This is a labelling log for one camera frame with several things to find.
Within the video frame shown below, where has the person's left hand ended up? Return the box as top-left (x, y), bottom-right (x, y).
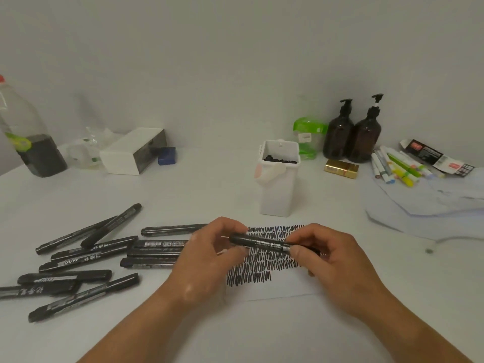
top-left (166, 216), bottom-right (250, 311)

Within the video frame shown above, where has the person's right hand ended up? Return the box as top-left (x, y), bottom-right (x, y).
top-left (289, 222), bottom-right (390, 318)

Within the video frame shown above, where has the white paper with black scribbles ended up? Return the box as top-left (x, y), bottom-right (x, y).
top-left (225, 222), bottom-right (326, 303)

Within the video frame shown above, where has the pile of black markers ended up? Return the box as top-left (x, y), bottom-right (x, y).
top-left (0, 203), bottom-right (209, 324)

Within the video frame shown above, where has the person's left forearm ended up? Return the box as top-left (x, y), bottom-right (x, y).
top-left (77, 287), bottom-right (190, 363)

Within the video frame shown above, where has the small gold box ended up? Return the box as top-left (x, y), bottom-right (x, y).
top-left (324, 158), bottom-right (360, 180)

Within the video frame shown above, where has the pile of loose white sheets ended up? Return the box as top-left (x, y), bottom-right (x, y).
top-left (365, 169), bottom-right (484, 243)

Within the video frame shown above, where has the bunch of pastel highlighter pens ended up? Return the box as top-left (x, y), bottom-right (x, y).
top-left (370, 145), bottom-right (446, 188)

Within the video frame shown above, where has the small blue box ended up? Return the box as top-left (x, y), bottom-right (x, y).
top-left (157, 147), bottom-right (177, 166)

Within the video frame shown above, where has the brown pump bottle white neck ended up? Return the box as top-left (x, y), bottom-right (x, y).
top-left (347, 93), bottom-right (385, 164)

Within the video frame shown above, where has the white box with grey front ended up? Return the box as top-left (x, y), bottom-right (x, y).
top-left (99, 127), bottom-right (168, 176)

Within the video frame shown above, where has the black and red cardboard box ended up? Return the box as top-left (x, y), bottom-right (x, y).
top-left (399, 138), bottom-right (476, 178)

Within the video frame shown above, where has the clear jar with green lid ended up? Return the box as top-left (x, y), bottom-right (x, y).
top-left (293, 116), bottom-right (329, 160)

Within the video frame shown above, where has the clear bottle with dark liquid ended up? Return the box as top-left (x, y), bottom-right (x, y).
top-left (0, 74), bottom-right (68, 178)

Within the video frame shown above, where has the white plastic container with handle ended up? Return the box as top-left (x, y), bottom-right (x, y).
top-left (253, 139), bottom-right (301, 218)

